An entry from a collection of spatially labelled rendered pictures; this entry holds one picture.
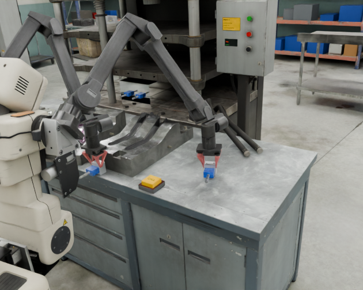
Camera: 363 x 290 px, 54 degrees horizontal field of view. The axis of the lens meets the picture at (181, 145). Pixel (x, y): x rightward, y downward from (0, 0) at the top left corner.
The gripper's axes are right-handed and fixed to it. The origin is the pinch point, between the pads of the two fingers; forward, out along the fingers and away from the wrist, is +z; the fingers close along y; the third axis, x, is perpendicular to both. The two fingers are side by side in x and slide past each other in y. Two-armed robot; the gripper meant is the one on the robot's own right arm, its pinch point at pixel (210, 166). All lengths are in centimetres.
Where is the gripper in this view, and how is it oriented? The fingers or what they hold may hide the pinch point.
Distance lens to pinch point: 153.1
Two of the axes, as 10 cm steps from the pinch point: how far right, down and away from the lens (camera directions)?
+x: -2.1, 4.3, -8.8
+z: 0.8, 9.0, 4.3
